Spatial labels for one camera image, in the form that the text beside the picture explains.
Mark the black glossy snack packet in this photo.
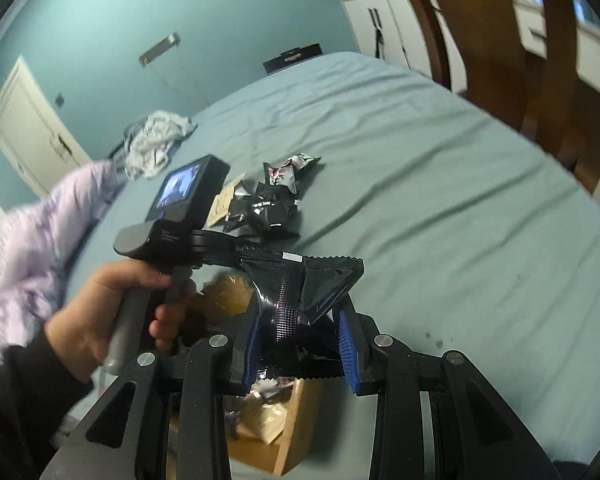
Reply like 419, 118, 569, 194
230, 247, 364, 388

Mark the grey crumpled clothing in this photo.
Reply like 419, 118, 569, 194
123, 110, 197, 180

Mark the clear plastic wrap on box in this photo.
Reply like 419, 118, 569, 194
197, 273, 253, 330

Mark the teal bed sheet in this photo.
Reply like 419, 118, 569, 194
172, 52, 600, 464

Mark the white door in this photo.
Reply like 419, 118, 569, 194
0, 58, 91, 197

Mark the brown wooden chair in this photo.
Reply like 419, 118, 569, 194
410, 0, 600, 192

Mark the lilac duvet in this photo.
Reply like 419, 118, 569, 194
0, 159, 124, 363

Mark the cardboard box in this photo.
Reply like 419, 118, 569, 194
164, 271, 324, 477

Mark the black box behind bed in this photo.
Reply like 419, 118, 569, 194
263, 44, 323, 75

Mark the person's left hand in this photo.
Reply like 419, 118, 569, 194
44, 260, 172, 384

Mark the white cabinet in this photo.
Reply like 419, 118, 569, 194
342, 0, 432, 78

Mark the black sleeved left forearm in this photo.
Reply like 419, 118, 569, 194
0, 333, 93, 479

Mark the beige snack packet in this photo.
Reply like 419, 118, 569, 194
204, 174, 245, 229

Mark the black white snack packet top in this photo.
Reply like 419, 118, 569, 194
263, 153, 321, 195

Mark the metal wall bracket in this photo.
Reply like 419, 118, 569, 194
138, 32, 181, 67

